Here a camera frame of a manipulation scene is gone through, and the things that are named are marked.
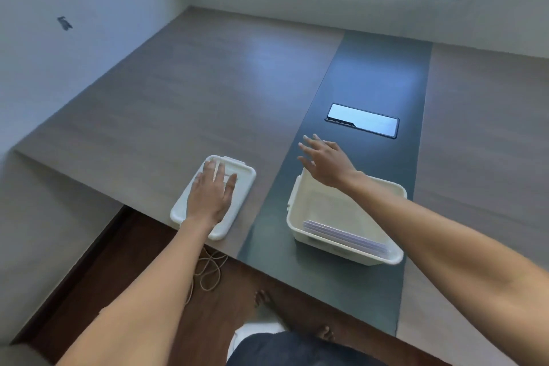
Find black table cable hatch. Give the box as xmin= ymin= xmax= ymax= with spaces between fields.
xmin=324 ymin=103 xmax=400 ymax=139

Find beige cord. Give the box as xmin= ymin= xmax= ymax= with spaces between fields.
xmin=184 ymin=246 xmax=228 ymax=306

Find person's right hand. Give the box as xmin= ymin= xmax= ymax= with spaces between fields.
xmin=297 ymin=134 xmax=363 ymax=189

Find dark blue shorts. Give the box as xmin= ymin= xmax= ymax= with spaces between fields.
xmin=225 ymin=331 xmax=389 ymax=366

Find person's left forearm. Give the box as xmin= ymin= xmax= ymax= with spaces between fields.
xmin=55 ymin=216 xmax=214 ymax=366

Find white shirt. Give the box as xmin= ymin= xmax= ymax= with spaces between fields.
xmin=226 ymin=321 xmax=291 ymax=360

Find white plastic tub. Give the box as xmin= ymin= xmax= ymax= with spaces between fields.
xmin=286 ymin=167 xmax=407 ymax=267

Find person's left foot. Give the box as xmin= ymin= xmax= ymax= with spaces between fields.
xmin=254 ymin=289 xmax=277 ymax=313

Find person's left hand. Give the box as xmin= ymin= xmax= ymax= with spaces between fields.
xmin=186 ymin=160 xmax=238 ymax=230

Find white plastic tub lid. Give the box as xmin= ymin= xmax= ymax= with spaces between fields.
xmin=170 ymin=155 xmax=257 ymax=242

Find person's right forearm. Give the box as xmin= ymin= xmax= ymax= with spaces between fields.
xmin=345 ymin=171 xmax=549 ymax=362

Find stack of white papers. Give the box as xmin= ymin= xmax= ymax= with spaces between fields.
xmin=302 ymin=219 xmax=390 ymax=256

